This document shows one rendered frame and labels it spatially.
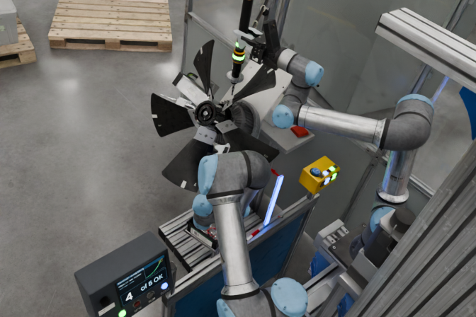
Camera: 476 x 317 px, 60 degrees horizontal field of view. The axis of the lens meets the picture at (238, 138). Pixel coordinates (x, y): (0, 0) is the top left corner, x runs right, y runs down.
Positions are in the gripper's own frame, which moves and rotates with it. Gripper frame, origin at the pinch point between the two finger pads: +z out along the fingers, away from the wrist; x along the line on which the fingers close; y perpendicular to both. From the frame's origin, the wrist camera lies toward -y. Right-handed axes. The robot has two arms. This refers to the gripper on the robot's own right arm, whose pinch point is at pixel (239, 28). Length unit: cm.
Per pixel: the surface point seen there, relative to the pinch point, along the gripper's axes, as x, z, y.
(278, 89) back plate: 34, -5, 41
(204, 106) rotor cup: -2.0, 10.7, 42.7
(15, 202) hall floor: -55, 120, 167
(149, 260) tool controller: -70, -30, 41
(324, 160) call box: 28, -41, 59
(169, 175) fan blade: -24, 9, 70
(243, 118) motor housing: 13, -1, 50
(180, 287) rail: -54, -30, 80
